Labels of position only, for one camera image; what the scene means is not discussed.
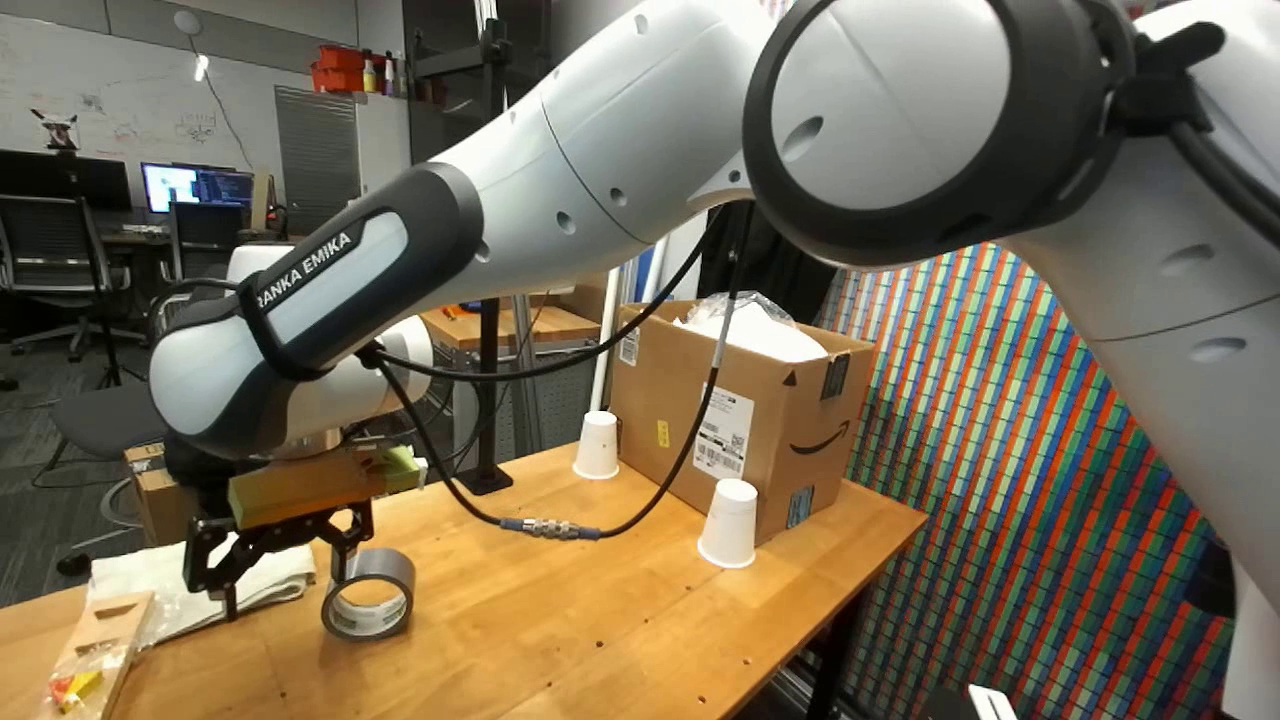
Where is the grey masking tape roll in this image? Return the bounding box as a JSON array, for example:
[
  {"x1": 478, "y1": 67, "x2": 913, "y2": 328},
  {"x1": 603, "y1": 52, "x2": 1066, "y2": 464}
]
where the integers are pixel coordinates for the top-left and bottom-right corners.
[{"x1": 316, "y1": 545, "x2": 420, "y2": 644}]

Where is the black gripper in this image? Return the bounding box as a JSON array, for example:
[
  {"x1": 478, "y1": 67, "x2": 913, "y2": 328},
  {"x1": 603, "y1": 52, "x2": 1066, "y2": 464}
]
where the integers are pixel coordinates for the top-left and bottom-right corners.
[{"x1": 172, "y1": 454, "x2": 379, "y2": 623}]

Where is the black wall screen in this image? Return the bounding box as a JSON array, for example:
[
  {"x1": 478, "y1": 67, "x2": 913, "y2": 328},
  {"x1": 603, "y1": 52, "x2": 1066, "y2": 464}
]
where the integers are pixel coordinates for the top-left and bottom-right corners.
[{"x1": 404, "y1": 0, "x2": 592, "y2": 171}]

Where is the black office chair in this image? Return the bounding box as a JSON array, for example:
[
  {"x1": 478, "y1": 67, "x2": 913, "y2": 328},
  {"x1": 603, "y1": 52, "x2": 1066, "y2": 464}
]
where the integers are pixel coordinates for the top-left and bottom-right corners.
[{"x1": 0, "y1": 193, "x2": 150, "y2": 393}]

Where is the white stand pole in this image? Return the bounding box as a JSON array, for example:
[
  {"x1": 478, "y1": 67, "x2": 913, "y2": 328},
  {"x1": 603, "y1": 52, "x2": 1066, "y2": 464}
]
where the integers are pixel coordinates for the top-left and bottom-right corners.
[{"x1": 587, "y1": 264, "x2": 631, "y2": 418}]

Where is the white folded towel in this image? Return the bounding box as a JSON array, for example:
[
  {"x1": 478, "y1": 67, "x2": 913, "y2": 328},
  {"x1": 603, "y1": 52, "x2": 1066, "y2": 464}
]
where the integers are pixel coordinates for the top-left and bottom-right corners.
[{"x1": 84, "y1": 536, "x2": 318, "y2": 652}]

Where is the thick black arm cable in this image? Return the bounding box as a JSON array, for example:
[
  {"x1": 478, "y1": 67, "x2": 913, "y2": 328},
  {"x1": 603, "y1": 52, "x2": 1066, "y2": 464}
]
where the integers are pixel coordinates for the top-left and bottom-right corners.
[{"x1": 1132, "y1": 15, "x2": 1280, "y2": 255}]

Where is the closed brown cardboard box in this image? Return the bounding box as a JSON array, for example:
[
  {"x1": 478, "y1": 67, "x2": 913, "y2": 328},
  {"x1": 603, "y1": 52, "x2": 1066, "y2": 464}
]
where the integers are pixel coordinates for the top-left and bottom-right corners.
[{"x1": 124, "y1": 437, "x2": 203, "y2": 545}]

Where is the grey office chair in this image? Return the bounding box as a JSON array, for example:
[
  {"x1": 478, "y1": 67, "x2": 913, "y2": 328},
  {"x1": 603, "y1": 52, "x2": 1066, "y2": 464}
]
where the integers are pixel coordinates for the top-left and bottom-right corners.
[{"x1": 53, "y1": 261, "x2": 243, "y2": 464}]

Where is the brown Amazon cardboard box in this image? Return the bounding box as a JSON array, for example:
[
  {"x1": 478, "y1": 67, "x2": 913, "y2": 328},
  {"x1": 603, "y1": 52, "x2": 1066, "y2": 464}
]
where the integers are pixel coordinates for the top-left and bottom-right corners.
[{"x1": 603, "y1": 295, "x2": 879, "y2": 545}]

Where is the red container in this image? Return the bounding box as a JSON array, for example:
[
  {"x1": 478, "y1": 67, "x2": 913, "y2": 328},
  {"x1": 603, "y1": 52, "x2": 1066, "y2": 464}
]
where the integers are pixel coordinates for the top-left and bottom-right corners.
[{"x1": 310, "y1": 44, "x2": 370, "y2": 96}]

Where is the black stand pole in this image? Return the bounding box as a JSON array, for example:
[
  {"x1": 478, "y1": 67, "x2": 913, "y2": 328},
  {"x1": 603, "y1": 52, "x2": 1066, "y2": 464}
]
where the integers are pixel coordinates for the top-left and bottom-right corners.
[{"x1": 456, "y1": 295, "x2": 518, "y2": 495}]

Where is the white plastic packing bag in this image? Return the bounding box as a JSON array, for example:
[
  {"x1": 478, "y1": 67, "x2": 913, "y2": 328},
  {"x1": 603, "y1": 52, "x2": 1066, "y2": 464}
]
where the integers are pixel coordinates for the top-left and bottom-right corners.
[{"x1": 692, "y1": 287, "x2": 833, "y2": 368}]

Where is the black table leg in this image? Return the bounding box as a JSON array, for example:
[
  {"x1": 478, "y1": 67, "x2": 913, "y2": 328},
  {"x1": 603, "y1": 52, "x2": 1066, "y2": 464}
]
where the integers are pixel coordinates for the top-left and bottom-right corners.
[{"x1": 804, "y1": 603, "x2": 856, "y2": 720}]

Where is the white paper cup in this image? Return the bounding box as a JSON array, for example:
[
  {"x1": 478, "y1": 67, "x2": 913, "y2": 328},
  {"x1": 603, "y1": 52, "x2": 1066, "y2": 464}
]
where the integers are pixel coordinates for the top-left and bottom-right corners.
[
  {"x1": 696, "y1": 478, "x2": 758, "y2": 572},
  {"x1": 572, "y1": 407, "x2": 624, "y2": 486}
]

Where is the lit computer monitor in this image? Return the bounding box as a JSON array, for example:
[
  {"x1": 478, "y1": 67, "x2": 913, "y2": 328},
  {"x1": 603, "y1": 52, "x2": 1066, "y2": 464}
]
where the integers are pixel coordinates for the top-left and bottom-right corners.
[{"x1": 140, "y1": 161, "x2": 256, "y2": 216}]

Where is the wooden workbench with drawers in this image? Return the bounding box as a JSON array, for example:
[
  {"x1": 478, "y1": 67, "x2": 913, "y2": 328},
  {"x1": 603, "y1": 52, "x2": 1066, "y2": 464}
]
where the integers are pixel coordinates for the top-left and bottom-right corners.
[{"x1": 425, "y1": 295, "x2": 609, "y2": 457}]

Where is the multicoloured striped backdrop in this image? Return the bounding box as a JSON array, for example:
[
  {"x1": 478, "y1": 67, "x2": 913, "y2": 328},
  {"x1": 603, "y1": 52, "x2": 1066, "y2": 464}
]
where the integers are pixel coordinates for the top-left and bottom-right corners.
[{"x1": 812, "y1": 238, "x2": 1257, "y2": 720}]

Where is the black cable with grey connector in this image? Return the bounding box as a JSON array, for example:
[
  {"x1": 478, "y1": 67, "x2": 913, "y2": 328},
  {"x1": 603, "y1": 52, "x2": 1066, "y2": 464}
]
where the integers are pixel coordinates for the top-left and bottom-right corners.
[{"x1": 356, "y1": 197, "x2": 769, "y2": 545}]

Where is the wooden wrist mount block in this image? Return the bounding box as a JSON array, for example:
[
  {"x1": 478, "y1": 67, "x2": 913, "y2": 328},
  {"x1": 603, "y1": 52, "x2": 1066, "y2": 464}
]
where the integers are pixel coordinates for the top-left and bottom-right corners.
[{"x1": 222, "y1": 441, "x2": 431, "y2": 534}]

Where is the white flat floor item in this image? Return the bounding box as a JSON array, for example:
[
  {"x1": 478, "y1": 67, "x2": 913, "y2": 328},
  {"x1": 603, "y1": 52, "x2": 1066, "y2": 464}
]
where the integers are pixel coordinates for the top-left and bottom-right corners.
[{"x1": 965, "y1": 680, "x2": 1023, "y2": 720}]

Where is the grey door panel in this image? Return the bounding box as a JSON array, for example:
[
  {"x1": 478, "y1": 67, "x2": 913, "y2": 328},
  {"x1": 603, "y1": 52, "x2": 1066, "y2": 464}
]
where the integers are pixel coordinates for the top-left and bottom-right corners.
[{"x1": 272, "y1": 86, "x2": 360, "y2": 238}]

